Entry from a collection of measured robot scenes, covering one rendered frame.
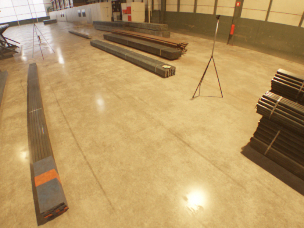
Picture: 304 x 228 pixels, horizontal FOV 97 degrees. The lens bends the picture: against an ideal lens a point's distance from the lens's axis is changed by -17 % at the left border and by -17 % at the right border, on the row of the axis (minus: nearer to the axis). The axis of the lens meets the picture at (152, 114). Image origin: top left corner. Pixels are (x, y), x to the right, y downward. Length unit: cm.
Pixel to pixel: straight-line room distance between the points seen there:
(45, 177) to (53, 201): 35
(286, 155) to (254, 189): 60
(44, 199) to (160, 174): 131
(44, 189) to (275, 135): 281
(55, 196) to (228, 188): 192
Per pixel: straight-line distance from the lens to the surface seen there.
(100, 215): 188
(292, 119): 236
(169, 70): 444
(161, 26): 1030
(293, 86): 272
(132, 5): 1496
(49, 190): 203
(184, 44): 672
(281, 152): 244
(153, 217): 181
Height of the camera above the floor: 171
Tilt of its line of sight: 36 degrees down
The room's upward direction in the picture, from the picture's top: straight up
